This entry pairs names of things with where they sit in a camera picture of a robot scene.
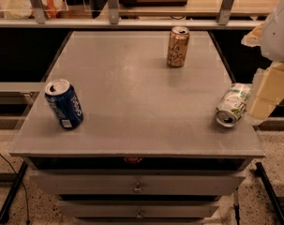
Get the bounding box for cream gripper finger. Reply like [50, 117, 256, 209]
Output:
[241, 24, 262, 47]
[248, 62, 284, 120]

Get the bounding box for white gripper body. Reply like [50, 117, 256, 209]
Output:
[261, 0, 284, 63]

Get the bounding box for orange La Croix can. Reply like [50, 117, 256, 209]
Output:
[167, 26, 189, 68]

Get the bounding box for green white can lying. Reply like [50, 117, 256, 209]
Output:
[216, 82, 251, 128]

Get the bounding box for blue Pepsi can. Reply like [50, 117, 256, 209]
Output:
[44, 79, 83, 129]

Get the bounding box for red item in cabinet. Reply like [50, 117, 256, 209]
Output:
[124, 157, 142, 164]

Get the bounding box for grey drawer cabinet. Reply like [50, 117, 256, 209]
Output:
[12, 31, 263, 225]

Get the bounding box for lower grey drawer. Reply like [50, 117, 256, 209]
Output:
[57, 201, 218, 218]

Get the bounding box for grey drawer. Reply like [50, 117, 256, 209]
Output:
[57, 201, 218, 218]
[31, 172, 245, 196]

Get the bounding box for orange white plastic bag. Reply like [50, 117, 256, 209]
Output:
[0, 0, 66, 19]

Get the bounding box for upper grey drawer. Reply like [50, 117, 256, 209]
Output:
[31, 172, 245, 196]

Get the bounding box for black floor cable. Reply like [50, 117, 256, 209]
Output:
[0, 140, 31, 225]

